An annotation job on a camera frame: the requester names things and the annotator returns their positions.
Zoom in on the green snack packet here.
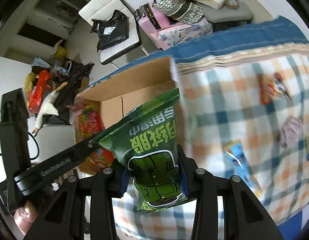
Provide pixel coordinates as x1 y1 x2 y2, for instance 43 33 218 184
92 88 193 213

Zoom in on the blue tube packet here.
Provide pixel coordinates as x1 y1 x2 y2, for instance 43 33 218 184
223 140 262 197

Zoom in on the red snack packet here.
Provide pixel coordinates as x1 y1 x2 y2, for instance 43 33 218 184
71 98 115 174

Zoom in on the lilac cloth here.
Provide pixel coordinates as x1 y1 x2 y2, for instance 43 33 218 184
280 116 303 149

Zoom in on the panda snack packet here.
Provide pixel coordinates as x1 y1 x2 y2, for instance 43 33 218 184
258 72 291 105

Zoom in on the person's hand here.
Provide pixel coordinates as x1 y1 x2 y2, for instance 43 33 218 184
14 201 39 236

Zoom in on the white goose plush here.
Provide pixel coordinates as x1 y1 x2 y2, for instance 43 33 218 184
32 82 68 136

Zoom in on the open cardboard box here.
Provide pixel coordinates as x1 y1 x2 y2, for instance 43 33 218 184
74 56 188 176

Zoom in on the plaid checkered blanket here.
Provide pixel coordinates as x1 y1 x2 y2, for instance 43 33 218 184
84 15 309 240

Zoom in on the red plastic bag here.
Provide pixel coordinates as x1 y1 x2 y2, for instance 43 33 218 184
28 70 53 114

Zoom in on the floral pink pillow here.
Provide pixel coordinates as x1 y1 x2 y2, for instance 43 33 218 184
150 18 213 50

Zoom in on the black plastic bag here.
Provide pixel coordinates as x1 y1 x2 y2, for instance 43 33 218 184
90 10 130 51

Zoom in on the pink suitcase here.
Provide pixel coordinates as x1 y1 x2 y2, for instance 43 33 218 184
135 3 171 36

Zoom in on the grey folding chair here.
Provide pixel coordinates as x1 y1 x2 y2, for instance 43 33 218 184
201 0 253 23

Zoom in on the patterned tote bag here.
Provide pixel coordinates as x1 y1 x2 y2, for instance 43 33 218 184
153 0 204 24

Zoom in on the tape roll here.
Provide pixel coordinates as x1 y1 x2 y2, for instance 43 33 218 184
224 0 239 10

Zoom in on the white padded chair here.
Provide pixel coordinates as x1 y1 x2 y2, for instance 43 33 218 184
79 0 142 65

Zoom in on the white board against wall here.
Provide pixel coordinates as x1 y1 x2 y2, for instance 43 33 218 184
243 0 273 23

